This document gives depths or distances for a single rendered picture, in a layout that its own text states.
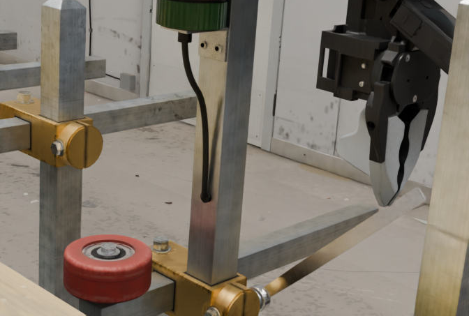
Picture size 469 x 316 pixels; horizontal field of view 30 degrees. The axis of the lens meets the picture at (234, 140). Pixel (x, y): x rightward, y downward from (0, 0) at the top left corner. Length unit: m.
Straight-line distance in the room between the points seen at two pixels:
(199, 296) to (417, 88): 0.28
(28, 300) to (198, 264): 0.18
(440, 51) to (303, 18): 3.33
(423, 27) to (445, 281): 0.20
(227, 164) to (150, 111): 0.34
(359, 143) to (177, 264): 0.23
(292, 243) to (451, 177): 0.37
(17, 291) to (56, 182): 0.27
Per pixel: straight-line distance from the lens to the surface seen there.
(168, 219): 3.35
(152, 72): 4.80
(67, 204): 1.02
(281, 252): 0.98
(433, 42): 0.72
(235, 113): 0.79
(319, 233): 1.02
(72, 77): 0.98
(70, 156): 0.97
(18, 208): 3.43
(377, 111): 0.73
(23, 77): 1.30
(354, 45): 0.75
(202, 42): 0.78
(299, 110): 4.11
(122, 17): 4.94
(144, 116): 1.12
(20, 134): 1.01
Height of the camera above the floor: 1.23
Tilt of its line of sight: 16 degrees down
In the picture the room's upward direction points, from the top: 4 degrees clockwise
